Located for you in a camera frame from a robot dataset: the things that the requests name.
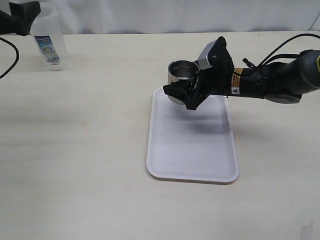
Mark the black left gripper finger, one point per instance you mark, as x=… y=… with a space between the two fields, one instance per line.
x=20 y=19

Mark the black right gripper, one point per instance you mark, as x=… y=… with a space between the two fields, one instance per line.
x=210 y=81

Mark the stainless steel cup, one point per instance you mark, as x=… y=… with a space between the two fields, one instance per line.
x=182 y=70

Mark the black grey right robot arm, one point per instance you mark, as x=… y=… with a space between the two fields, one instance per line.
x=279 y=78

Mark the white backdrop curtain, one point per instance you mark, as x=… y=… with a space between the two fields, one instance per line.
x=185 y=16

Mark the white rectangular plastic tray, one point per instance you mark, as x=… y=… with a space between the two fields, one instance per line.
x=191 y=145

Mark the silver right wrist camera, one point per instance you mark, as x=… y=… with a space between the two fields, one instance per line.
x=203 y=58

